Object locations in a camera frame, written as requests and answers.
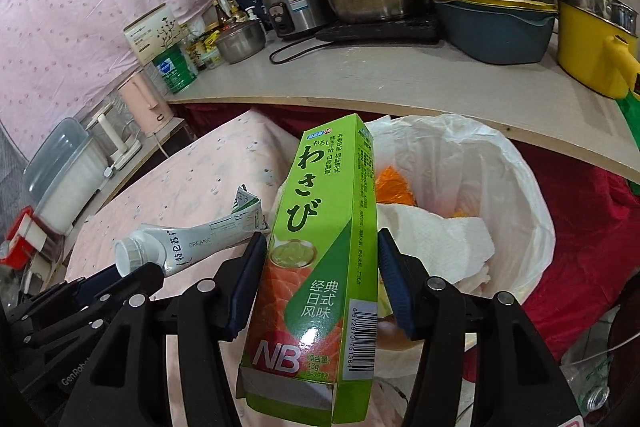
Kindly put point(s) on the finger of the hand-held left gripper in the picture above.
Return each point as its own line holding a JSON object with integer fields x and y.
{"x": 90, "y": 283}
{"x": 140, "y": 277}

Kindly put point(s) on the dark red cloth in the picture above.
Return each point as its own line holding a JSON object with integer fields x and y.
{"x": 590, "y": 247}

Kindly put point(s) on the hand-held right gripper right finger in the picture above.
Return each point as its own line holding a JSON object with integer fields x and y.
{"x": 395, "y": 287}

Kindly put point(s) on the white electric blender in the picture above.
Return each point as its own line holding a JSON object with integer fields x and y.
{"x": 117, "y": 142}

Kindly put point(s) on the pink printed tablecloth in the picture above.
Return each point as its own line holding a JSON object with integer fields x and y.
{"x": 175, "y": 187}

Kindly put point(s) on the pink dotted curtain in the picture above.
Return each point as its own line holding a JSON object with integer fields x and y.
{"x": 75, "y": 32}

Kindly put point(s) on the row of condiment bottles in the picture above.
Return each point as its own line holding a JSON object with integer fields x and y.
{"x": 210, "y": 42}

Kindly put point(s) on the green cardboard box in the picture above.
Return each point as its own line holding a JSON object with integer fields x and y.
{"x": 310, "y": 257}

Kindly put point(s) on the beige cardboard box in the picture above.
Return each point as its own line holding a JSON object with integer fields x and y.
{"x": 150, "y": 37}

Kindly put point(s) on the pink electric kettle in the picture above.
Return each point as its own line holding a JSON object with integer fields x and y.
{"x": 147, "y": 107}

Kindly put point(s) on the green plastic bag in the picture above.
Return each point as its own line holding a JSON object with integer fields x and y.
{"x": 630, "y": 122}

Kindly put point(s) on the white power plug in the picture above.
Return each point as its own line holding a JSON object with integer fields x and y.
{"x": 107, "y": 173}

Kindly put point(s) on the clear plastic bottle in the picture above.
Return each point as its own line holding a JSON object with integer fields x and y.
{"x": 595, "y": 399}

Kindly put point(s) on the white dish drainer with lid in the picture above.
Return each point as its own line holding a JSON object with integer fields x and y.
{"x": 65, "y": 192}

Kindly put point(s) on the stack of blue basins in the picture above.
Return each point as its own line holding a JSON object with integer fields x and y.
{"x": 490, "y": 37}

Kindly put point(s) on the small steel pot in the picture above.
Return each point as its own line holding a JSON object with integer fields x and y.
{"x": 240, "y": 42}

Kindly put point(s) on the white paper towel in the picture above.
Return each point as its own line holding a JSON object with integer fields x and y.
{"x": 435, "y": 232}

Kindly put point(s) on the yellow pot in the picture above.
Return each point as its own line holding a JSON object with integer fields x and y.
{"x": 585, "y": 52}

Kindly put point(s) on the red plastic container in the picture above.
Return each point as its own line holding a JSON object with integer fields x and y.
{"x": 20, "y": 232}

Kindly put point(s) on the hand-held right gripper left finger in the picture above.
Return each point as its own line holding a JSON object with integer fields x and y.
{"x": 245, "y": 287}

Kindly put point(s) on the green tin can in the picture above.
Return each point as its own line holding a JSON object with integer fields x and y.
{"x": 175, "y": 69}

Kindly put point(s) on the orange plastic bag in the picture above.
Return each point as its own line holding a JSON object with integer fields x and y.
{"x": 395, "y": 189}

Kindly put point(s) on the bin with white liner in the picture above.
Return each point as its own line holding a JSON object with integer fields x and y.
{"x": 500, "y": 177}

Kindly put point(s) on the steel rice cooker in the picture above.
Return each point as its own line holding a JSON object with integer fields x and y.
{"x": 287, "y": 2}

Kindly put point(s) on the black induction cooker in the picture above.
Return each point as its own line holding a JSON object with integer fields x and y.
{"x": 380, "y": 31}

